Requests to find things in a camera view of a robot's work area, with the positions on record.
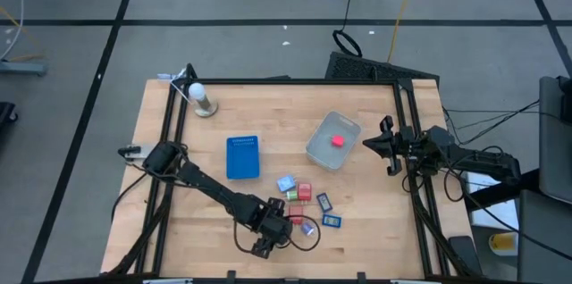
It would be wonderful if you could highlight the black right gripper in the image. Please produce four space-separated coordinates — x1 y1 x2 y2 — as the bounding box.
362 115 419 177

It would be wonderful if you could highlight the grey metal floor foot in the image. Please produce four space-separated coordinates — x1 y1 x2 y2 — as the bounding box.
0 60 48 76

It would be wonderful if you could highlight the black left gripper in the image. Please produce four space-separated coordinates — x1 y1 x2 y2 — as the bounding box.
250 197 294 259

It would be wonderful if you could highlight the clear plastic bracket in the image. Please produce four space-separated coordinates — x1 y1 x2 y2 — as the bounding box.
156 68 188 83

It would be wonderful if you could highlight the light blue wall charger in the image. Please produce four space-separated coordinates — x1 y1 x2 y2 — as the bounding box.
275 174 297 193

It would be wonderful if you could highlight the grey equipment cabinet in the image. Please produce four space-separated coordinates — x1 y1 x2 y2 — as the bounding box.
538 75 572 207
517 188 572 284

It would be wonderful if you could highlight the yellow hanging cable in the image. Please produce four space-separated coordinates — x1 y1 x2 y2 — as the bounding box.
386 0 422 64

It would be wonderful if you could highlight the yellow and white container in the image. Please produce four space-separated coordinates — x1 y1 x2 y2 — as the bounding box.
488 231 519 257

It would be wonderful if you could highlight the black floor object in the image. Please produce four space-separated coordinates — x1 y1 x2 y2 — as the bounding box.
0 101 19 125

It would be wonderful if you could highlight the grey metal bracket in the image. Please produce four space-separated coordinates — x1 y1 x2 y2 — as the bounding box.
117 144 154 161

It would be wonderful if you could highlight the black hanging cable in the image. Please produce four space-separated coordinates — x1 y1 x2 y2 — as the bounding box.
332 0 364 58

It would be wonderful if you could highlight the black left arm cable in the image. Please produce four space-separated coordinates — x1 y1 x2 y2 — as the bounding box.
232 214 322 254

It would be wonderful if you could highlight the white box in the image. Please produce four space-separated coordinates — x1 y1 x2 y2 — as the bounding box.
464 171 519 231

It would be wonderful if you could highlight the grey plastic bin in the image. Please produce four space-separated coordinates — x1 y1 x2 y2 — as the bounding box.
305 110 363 172

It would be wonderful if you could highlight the black flat pad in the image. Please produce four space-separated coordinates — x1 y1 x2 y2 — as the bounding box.
448 234 484 277

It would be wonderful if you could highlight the white bulb table lamp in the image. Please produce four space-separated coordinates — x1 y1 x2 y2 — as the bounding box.
188 81 219 119

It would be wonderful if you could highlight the blue slotted plastic basket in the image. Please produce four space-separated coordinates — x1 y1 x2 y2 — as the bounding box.
225 135 261 181

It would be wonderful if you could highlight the black computer case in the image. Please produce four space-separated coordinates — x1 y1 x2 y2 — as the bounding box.
324 50 442 85

